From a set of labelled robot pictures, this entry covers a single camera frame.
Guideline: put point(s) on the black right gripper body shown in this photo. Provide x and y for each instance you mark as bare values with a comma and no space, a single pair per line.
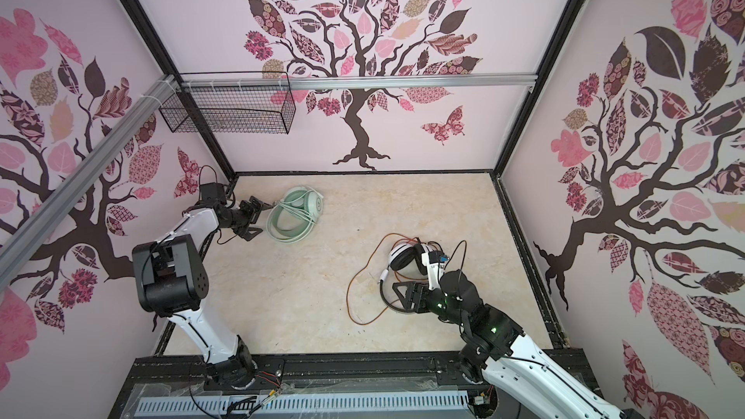
436,301

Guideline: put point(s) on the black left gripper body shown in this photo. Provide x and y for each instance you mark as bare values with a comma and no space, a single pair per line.
238,219

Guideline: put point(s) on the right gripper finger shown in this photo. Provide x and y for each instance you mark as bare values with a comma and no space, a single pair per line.
405,290
411,306

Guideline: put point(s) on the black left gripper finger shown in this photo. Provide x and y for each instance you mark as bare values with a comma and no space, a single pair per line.
248,233
254,206

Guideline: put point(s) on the mint green headphones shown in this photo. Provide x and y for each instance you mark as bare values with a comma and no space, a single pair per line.
295,215

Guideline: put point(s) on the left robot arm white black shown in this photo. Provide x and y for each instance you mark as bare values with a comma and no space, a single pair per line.
172,281

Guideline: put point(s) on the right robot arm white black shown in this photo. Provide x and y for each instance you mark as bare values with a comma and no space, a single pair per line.
497,350

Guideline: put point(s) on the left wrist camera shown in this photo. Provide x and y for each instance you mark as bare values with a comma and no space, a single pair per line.
213,193

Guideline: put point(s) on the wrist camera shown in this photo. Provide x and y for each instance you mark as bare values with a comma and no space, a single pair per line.
435,262
213,193

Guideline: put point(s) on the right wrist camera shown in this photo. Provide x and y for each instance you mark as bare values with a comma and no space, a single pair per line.
435,262

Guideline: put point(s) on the black wire mesh basket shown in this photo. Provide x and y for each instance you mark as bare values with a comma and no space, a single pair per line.
253,102

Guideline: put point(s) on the white slotted cable duct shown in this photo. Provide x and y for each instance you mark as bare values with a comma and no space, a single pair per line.
439,404

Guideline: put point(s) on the rear aluminium rail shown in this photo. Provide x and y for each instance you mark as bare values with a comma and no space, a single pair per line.
386,82

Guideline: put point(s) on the aluminium rail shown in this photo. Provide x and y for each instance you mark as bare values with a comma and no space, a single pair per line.
386,82
23,244

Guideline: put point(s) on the left aluminium rail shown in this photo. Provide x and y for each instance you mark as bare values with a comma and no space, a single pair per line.
23,244

